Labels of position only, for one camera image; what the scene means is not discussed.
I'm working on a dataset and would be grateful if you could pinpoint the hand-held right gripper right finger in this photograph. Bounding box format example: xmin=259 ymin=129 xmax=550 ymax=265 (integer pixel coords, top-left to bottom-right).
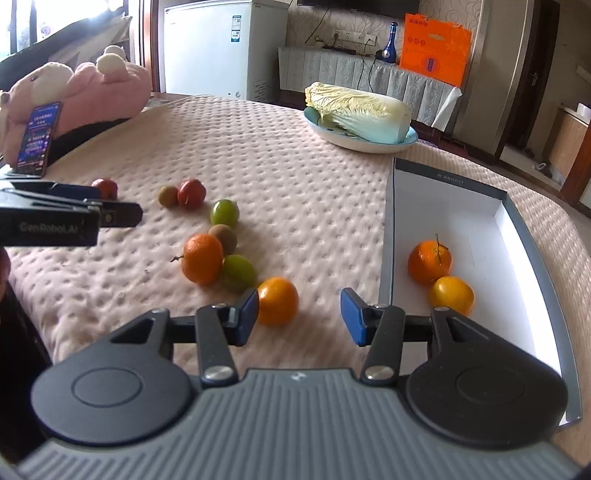
xmin=340 ymin=287 xmax=511 ymax=386

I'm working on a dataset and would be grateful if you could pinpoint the brown kiwi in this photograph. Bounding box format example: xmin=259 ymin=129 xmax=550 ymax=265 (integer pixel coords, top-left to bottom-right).
xmin=208 ymin=224 xmax=238 ymax=254

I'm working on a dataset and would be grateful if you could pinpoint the black television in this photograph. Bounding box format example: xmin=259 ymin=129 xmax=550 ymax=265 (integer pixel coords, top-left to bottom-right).
xmin=297 ymin=0 xmax=420 ymax=14

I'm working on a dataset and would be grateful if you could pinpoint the wooden kitchen cabinet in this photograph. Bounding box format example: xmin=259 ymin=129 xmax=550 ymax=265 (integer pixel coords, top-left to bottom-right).
xmin=549 ymin=104 xmax=591 ymax=182

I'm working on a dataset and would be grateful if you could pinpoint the white pleated cabinet cover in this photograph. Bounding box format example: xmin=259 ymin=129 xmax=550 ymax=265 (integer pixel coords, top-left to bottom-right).
xmin=278 ymin=46 xmax=462 ymax=127

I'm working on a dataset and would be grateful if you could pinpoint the pink plush toy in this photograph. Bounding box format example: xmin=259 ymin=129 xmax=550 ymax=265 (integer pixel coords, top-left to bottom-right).
xmin=0 ymin=45 xmax=152 ymax=139

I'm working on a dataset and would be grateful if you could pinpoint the bright window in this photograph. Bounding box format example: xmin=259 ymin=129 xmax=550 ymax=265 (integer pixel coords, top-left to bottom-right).
xmin=0 ymin=0 xmax=127 ymax=58

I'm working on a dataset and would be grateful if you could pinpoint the blue glass bottle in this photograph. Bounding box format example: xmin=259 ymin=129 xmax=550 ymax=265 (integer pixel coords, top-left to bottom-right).
xmin=381 ymin=22 xmax=402 ymax=63

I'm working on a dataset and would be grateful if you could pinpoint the dark grey cushion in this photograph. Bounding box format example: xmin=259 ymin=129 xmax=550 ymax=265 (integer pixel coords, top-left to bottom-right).
xmin=0 ymin=16 xmax=134 ymax=88

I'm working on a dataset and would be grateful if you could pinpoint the yellowish orange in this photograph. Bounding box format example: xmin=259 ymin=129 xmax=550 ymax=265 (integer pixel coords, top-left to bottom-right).
xmin=428 ymin=276 xmax=475 ymax=317

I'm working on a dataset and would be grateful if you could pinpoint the dark door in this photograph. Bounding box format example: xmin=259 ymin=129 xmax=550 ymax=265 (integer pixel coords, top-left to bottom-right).
xmin=526 ymin=0 xmax=561 ymax=121

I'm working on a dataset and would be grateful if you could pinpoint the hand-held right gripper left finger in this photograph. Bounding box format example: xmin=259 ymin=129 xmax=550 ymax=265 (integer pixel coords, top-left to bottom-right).
xmin=109 ymin=288 xmax=260 ymax=387

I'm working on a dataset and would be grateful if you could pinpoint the orange gift bag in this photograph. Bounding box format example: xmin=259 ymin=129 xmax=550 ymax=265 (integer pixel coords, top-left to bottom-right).
xmin=399 ymin=13 xmax=472 ymax=86

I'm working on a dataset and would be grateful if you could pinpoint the light blue plate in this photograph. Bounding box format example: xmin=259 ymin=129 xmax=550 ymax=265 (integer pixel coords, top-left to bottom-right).
xmin=303 ymin=107 xmax=419 ymax=154

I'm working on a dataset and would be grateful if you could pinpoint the stemmed orange tangerine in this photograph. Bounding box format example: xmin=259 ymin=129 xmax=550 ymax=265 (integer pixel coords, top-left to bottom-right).
xmin=171 ymin=233 xmax=225 ymax=285
xmin=407 ymin=234 xmax=453 ymax=286

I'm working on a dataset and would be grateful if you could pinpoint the smartphone with lit screen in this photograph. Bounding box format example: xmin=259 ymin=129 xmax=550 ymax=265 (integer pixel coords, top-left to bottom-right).
xmin=17 ymin=102 xmax=63 ymax=178

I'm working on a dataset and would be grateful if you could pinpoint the white chest freezer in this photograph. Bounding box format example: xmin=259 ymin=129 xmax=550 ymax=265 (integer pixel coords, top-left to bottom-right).
xmin=164 ymin=0 xmax=289 ymax=103

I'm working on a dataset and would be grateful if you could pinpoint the grey box with white inside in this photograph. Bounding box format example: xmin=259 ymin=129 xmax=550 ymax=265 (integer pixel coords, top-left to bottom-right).
xmin=378 ymin=157 xmax=583 ymax=428

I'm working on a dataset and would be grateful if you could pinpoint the napa cabbage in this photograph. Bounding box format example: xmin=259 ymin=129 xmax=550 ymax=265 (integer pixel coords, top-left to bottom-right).
xmin=305 ymin=82 xmax=411 ymax=144

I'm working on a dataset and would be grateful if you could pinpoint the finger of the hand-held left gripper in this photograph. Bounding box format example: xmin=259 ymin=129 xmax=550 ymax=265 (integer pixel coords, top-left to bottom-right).
xmin=0 ymin=178 xmax=106 ymax=201
xmin=0 ymin=189 xmax=143 ymax=228

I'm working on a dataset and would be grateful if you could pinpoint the small red apple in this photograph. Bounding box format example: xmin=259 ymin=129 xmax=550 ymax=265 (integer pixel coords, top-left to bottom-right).
xmin=91 ymin=178 xmax=118 ymax=200
xmin=178 ymin=179 xmax=206 ymax=210

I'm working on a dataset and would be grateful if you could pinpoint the dark wooden television cabinet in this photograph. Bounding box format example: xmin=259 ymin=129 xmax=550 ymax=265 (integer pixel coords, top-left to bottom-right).
xmin=278 ymin=89 xmax=309 ymax=110

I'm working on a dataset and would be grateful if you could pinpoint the round orange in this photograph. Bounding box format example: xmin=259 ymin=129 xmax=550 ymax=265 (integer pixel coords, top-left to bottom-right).
xmin=257 ymin=277 xmax=300 ymax=326

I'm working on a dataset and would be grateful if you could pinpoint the black power cable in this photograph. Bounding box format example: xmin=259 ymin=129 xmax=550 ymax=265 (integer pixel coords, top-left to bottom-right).
xmin=356 ymin=54 xmax=380 ymax=93

